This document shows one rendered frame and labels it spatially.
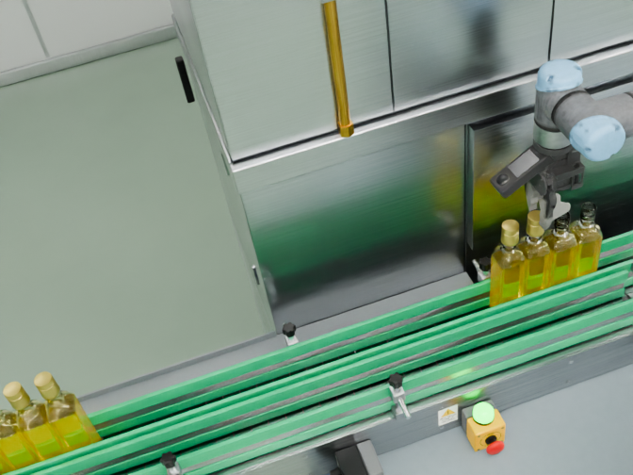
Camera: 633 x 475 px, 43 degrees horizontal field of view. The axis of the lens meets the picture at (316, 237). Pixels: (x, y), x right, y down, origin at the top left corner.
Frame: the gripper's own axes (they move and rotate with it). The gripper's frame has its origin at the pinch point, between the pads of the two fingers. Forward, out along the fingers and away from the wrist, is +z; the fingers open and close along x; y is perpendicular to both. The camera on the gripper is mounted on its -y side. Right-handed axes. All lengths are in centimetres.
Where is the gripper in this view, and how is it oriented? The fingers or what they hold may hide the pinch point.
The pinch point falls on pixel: (536, 219)
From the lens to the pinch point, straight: 169.4
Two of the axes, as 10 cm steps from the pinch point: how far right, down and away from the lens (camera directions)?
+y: 9.4, -3.1, 1.3
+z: 1.3, 6.9, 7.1
